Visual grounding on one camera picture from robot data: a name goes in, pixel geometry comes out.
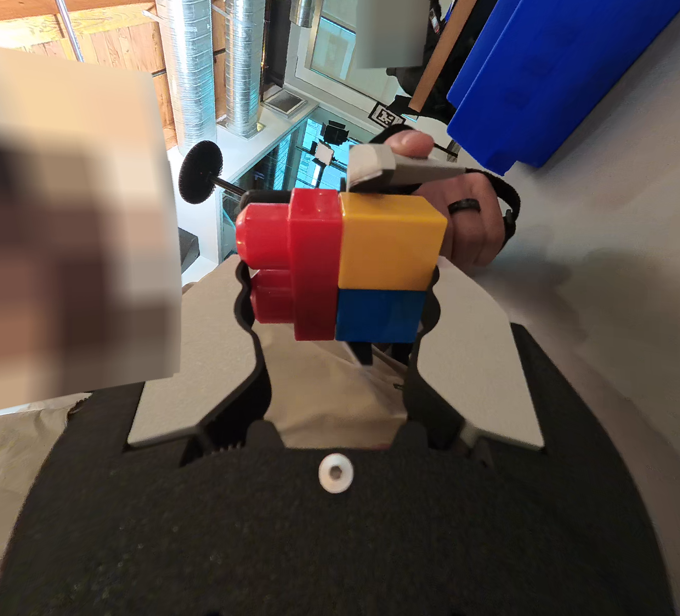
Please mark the red two-stud block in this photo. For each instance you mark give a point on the red two-stud block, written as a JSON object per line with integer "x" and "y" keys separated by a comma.
{"x": 313, "y": 265}

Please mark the blue single-stud block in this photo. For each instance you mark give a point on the blue single-stud block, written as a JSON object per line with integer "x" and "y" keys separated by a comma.
{"x": 380, "y": 316}

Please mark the blue plastic bin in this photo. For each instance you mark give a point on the blue plastic bin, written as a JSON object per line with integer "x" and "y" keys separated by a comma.
{"x": 558, "y": 42}

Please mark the black white marker tag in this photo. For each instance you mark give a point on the black white marker tag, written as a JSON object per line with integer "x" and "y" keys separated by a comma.
{"x": 388, "y": 115}

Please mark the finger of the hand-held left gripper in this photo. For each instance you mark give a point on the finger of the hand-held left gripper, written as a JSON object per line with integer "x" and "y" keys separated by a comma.
{"x": 419, "y": 169}
{"x": 364, "y": 355}

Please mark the yellow single-stud block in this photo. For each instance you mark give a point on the yellow single-stud block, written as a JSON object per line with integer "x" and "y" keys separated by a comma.
{"x": 393, "y": 244}

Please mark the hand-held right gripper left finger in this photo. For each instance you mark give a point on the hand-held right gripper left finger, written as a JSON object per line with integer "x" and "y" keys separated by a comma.
{"x": 212, "y": 361}

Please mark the silver ventilation duct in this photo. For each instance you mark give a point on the silver ventilation duct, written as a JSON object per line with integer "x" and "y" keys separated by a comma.
{"x": 244, "y": 42}
{"x": 183, "y": 42}

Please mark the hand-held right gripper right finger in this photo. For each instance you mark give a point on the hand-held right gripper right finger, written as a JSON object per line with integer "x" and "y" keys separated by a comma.
{"x": 478, "y": 361}

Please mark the wooden-edged grey table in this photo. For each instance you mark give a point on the wooden-edged grey table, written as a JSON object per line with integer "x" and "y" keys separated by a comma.
{"x": 458, "y": 15}

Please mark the person's left hand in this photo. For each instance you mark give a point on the person's left hand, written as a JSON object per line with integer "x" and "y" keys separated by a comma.
{"x": 473, "y": 233}

